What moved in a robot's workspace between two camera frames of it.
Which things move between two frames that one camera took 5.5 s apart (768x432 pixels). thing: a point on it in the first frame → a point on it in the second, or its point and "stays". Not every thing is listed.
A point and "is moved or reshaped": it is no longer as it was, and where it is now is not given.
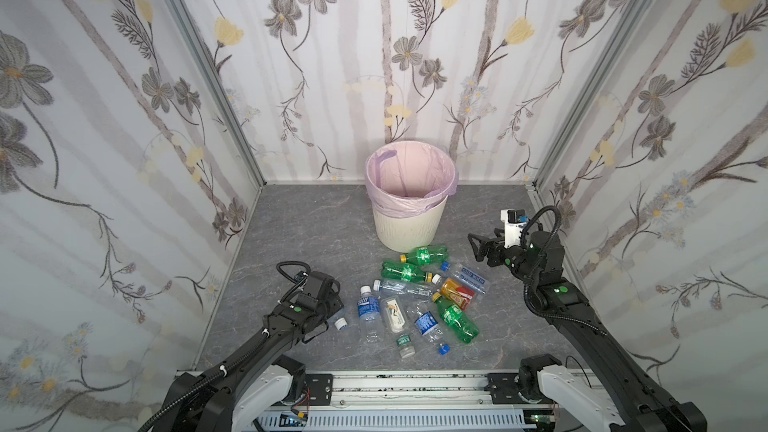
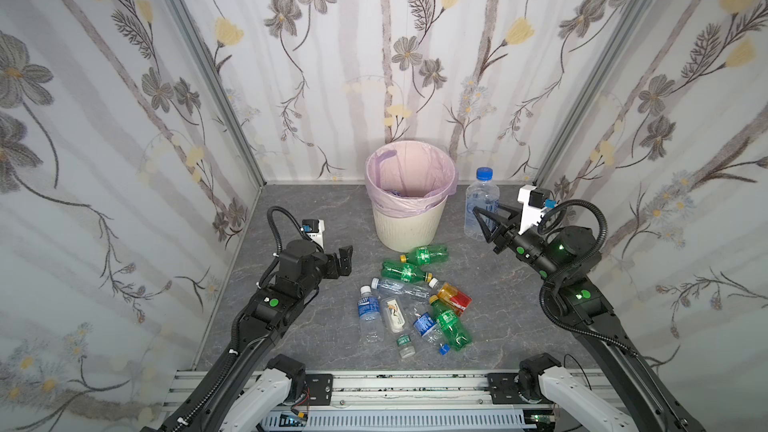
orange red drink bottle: x=463 y=296 is moved or reshaped
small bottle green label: x=406 y=348 stays
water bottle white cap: x=369 y=311 stays
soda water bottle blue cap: x=466 y=277 → x=482 y=193
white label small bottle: x=394 y=314 stays
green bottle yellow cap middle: x=406 y=272 stays
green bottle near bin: x=428 y=255 stays
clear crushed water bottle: x=400 y=287 stays
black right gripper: x=492 y=246 → x=503 y=233
